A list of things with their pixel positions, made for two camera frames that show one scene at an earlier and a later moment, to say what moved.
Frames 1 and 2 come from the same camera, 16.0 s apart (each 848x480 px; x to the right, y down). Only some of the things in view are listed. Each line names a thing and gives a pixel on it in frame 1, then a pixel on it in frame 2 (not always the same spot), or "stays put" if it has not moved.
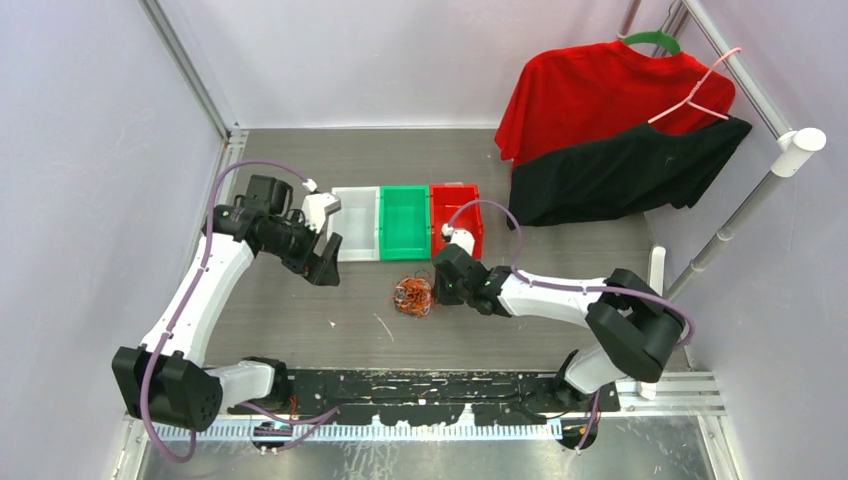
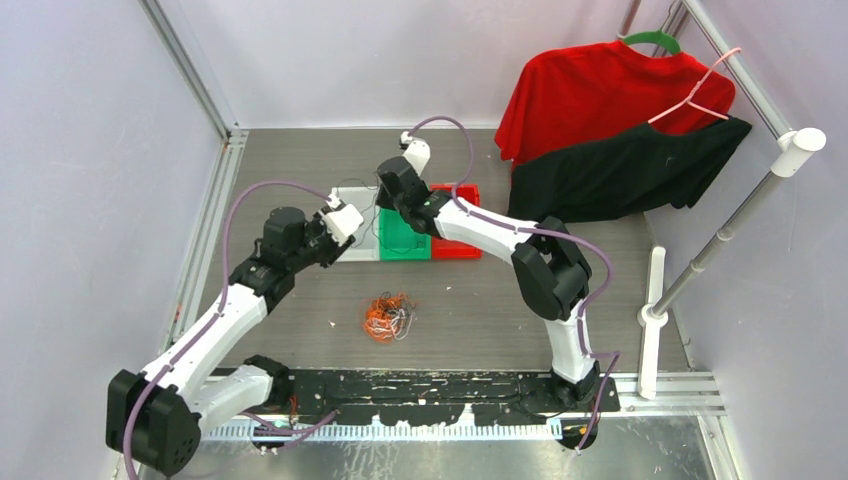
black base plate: x=496 y=397 stays put
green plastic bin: x=404 y=224 stays put
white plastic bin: x=358 y=223 stays put
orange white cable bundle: x=413 y=296 to x=390 y=316
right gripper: x=440 y=294 to x=383 y=199
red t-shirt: x=585 y=94 stays put
